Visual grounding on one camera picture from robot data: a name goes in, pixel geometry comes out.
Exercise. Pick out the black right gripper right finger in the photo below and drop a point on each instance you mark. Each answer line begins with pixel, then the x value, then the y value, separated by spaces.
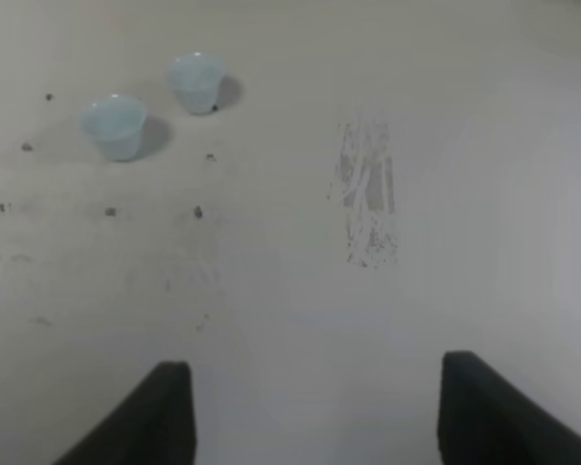
pixel 484 419

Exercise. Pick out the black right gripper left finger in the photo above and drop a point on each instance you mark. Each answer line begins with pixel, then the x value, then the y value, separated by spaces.
pixel 155 424

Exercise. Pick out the near light blue teacup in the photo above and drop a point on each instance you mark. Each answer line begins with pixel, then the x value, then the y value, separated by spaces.
pixel 114 125

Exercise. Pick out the light blue teacup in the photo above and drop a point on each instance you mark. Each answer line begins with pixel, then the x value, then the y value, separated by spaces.
pixel 196 79
pixel 114 125

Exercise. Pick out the far light blue teacup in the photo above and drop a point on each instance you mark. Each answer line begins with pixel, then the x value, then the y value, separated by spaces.
pixel 196 79

